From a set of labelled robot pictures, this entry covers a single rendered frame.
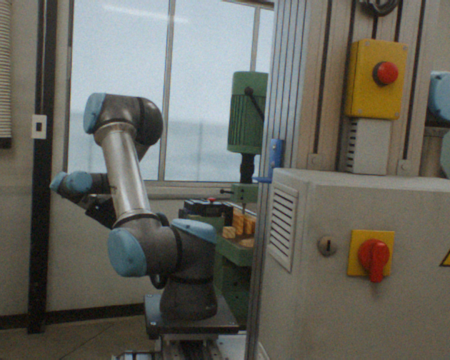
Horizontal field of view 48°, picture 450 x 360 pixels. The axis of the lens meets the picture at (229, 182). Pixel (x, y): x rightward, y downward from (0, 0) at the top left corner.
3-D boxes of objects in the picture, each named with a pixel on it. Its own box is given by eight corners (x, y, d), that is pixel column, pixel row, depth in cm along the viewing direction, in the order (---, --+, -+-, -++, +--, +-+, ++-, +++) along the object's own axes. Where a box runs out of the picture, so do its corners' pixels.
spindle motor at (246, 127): (219, 150, 203) (225, 72, 200) (258, 152, 210) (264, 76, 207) (237, 153, 187) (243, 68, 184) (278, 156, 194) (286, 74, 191)
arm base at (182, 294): (222, 320, 125) (225, 281, 124) (161, 320, 122) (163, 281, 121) (212, 298, 139) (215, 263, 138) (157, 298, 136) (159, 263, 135)
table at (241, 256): (161, 227, 216) (161, 213, 216) (226, 226, 229) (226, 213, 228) (211, 268, 161) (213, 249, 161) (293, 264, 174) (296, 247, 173)
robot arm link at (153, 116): (174, 91, 149) (121, 175, 185) (139, 87, 143) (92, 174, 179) (183, 123, 144) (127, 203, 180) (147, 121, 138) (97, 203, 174)
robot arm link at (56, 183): (51, 186, 170) (46, 190, 177) (79, 203, 175) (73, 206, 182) (63, 167, 173) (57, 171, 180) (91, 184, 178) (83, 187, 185)
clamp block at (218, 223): (177, 232, 195) (178, 209, 194) (209, 231, 201) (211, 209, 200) (189, 241, 182) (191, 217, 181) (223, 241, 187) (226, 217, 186)
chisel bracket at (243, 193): (228, 203, 202) (231, 183, 202) (260, 203, 208) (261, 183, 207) (236, 207, 196) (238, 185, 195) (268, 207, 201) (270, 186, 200)
